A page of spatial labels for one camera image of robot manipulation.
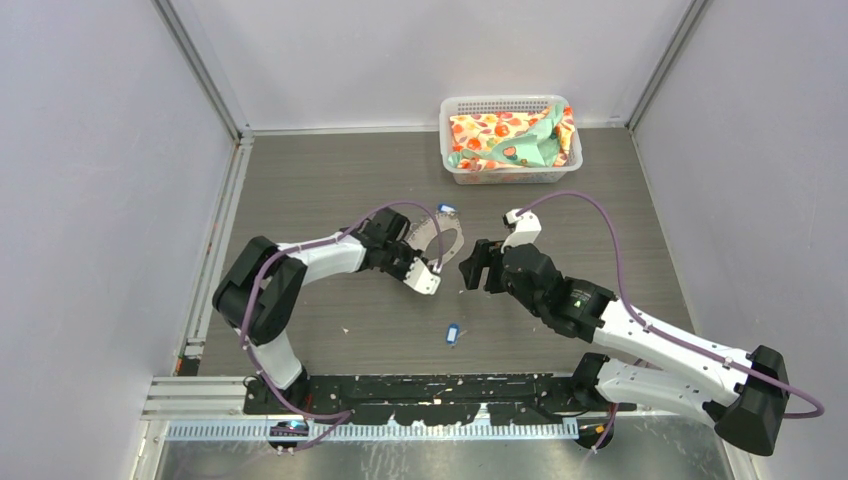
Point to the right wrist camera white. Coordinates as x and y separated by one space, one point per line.
524 228

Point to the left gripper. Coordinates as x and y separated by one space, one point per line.
411 253

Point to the floral patterned cloth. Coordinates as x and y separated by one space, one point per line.
504 140

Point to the large metal keyring disc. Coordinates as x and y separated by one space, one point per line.
440 239

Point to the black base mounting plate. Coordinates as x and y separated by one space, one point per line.
432 400

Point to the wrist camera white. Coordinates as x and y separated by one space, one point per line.
524 228
421 279

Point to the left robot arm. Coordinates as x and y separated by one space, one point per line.
258 294

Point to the aluminium frame rail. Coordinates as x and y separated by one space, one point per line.
211 408

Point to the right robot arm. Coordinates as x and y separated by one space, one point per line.
741 395

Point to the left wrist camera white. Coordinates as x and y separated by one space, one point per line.
421 279

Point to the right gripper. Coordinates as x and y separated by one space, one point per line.
485 253

